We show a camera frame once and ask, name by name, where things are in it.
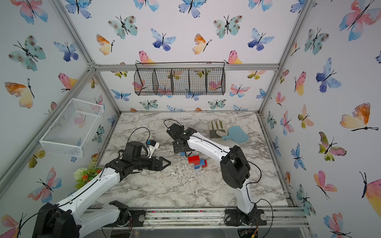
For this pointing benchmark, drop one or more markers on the white mesh wall basket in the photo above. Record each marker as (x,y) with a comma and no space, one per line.
(70,132)

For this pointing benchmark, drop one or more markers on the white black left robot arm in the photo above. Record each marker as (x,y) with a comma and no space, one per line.
(67,218)

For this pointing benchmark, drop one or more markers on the potted artificial flower plant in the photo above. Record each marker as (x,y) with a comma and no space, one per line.
(85,175)

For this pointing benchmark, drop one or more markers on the grey white work glove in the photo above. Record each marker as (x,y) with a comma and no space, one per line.
(217,129)

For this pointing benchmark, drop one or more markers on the blue 2x4 lego brick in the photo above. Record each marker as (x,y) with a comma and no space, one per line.
(198,166)

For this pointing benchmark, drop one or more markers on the red 2x4 lego brick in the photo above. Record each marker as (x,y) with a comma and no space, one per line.
(194,160)

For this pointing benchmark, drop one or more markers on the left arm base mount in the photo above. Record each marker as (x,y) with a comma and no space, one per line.
(130,218)

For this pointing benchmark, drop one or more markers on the aluminium front rail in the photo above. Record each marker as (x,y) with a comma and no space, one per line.
(217,217)

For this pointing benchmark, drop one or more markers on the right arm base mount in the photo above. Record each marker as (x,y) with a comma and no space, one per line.
(236,218)

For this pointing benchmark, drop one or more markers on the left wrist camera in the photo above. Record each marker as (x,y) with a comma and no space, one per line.
(152,146)

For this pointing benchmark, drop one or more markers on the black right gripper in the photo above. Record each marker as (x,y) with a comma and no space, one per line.
(175,147)

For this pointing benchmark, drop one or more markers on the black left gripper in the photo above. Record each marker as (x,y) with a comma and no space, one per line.
(159,167)

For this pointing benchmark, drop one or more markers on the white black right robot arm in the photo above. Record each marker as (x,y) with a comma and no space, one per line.
(235,167)

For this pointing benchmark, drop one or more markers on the black wire wall basket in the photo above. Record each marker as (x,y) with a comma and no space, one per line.
(180,78)

